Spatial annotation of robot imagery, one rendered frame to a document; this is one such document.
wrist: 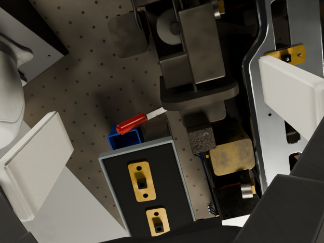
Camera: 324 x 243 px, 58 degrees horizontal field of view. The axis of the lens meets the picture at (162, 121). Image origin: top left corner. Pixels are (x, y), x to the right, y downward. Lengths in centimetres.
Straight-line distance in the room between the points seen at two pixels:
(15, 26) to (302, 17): 66
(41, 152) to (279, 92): 13
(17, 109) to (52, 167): 55
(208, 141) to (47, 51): 54
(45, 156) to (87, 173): 95
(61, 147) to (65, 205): 195
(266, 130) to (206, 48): 34
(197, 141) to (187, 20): 25
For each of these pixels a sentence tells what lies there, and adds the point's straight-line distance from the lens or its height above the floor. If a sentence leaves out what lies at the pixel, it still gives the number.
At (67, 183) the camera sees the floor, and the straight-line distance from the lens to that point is 203.
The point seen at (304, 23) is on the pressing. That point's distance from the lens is 70.
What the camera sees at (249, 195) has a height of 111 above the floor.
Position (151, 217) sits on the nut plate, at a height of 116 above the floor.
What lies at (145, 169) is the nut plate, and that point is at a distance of 54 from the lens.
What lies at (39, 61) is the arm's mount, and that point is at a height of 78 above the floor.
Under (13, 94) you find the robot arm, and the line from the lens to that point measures 73.
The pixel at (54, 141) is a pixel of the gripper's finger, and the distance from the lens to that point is 18.
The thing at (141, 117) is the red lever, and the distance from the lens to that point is 53.
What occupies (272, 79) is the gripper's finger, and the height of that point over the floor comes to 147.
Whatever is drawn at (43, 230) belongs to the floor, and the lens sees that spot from 232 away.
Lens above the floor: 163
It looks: 69 degrees down
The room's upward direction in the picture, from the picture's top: 178 degrees clockwise
